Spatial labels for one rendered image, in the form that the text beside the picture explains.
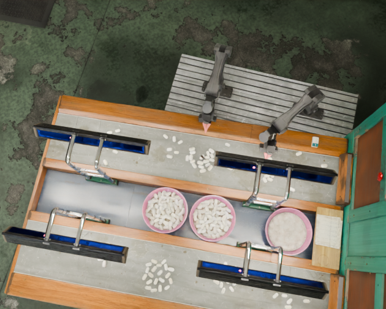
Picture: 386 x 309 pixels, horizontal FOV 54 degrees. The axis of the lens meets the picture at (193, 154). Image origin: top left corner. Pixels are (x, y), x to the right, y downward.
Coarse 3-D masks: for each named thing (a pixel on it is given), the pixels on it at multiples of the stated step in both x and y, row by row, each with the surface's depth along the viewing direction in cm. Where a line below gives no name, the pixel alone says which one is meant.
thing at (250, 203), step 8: (256, 168) 191; (288, 168) 190; (256, 176) 190; (288, 176) 189; (256, 184) 188; (288, 184) 188; (256, 192) 188; (288, 192) 187; (248, 200) 210; (264, 200) 201; (272, 200) 201; (280, 200) 197; (256, 208) 229; (264, 208) 225; (272, 208) 220
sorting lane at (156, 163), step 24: (72, 120) 240; (96, 120) 239; (168, 144) 234; (192, 144) 234; (216, 144) 234; (240, 144) 233; (120, 168) 231; (144, 168) 231; (168, 168) 230; (192, 168) 230; (216, 168) 230; (336, 168) 228; (264, 192) 225; (312, 192) 225
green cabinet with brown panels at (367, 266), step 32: (384, 128) 183; (384, 160) 177; (352, 192) 211; (384, 192) 172; (352, 224) 205; (384, 224) 169; (352, 256) 198; (384, 256) 164; (352, 288) 193; (384, 288) 160
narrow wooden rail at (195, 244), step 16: (64, 224) 220; (96, 224) 220; (160, 240) 217; (176, 240) 217; (192, 240) 216; (240, 256) 214; (256, 256) 213; (272, 256) 213; (288, 256) 213; (336, 272) 210
